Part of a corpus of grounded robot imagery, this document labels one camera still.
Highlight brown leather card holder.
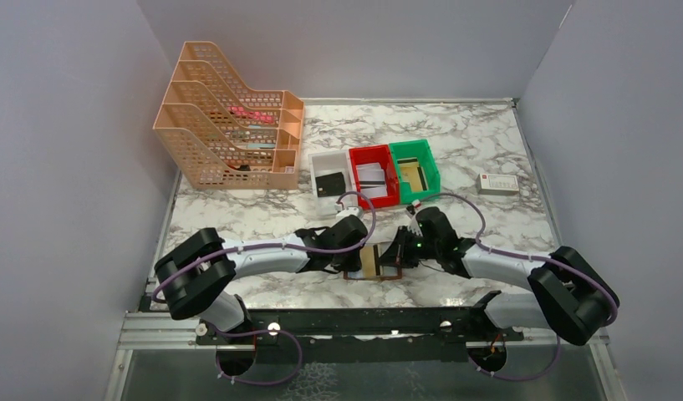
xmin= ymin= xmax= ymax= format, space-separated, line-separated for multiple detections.
xmin=344 ymin=242 xmax=402 ymax=281

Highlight gold credit card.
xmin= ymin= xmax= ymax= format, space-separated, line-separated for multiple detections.
xmin=359 ymin=245 xmax=381 ymax=280

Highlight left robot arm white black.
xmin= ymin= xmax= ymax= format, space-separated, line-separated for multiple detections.
xmin=151 ymin=216 xmax=375 ymax=332

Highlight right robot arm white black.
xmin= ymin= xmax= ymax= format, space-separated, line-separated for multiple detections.
xmin=378 ymin=206 xmax=620 ymax=345

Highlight black card in white bin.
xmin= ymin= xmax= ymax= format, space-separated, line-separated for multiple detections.
xmin=314 ymin=171 xmax=346 ymax=198

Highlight white cards in red bin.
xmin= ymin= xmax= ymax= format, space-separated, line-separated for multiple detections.
xmin=356 ymin=162 xmax=388 ymax=199

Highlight gold cards in green bin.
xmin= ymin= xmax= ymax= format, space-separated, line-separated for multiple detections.
xmin=398 ymin=158 xmax=427 ymax=193

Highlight small white card box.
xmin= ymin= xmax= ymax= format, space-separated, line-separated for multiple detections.
xmin=477 ymin=173 xmax=520 ymax=195

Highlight red plastic bin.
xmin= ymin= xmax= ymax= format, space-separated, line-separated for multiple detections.
xmin=349 ymin=145 xmax=400 ymax=208

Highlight green plastic bin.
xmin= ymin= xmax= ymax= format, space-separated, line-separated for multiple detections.
xmin=389 ymin=140 xmax=441 ymax=204

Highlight peach plastic file organizer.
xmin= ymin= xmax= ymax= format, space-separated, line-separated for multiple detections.
xmin=153 ymin=41 xmax=305 ymax=190

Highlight pink item in organizer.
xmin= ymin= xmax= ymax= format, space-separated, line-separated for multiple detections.
xmin=227 ymin=106 xmax=275 ymax=124

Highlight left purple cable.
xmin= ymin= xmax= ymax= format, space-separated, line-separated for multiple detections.
xmin=151 ymin=190 xmax=378 ymax=304

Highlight purple cable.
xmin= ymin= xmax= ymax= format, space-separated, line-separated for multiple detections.
xmin=413 ymin=191 xmax=620 ymax=327
xmin=151 ymin=190 xmax=378 ymax=304

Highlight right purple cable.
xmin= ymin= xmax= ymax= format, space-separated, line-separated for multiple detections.
xmin=413 ymin=191 xmax=620 ymax=327

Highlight black mounting rail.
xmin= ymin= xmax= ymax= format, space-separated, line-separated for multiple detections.
xmin=196 ymin=307 xmax=523 ymax=364

